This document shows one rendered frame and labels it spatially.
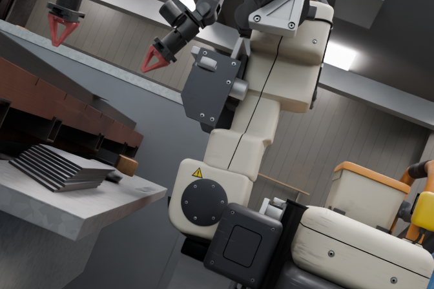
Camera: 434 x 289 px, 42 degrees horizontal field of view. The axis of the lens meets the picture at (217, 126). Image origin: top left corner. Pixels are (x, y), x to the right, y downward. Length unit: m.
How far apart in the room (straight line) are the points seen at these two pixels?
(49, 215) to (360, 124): 11.62
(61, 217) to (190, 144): 1.67
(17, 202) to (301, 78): 0.77
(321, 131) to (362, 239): 11.05
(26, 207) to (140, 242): 1.68
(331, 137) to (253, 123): 10.84
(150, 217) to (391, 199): 1.33
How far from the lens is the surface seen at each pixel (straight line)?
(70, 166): 0.93
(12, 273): 1.19
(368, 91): 9.88
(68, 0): 1.42
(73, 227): 0.72
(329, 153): 12.08
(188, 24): 1.64
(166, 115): 2.37
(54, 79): 1.18
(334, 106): 12.22
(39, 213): 0.73
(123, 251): 2.40
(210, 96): 1.25
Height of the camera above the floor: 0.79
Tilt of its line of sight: 5 degrees up
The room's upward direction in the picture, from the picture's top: 23 degrees clockwise
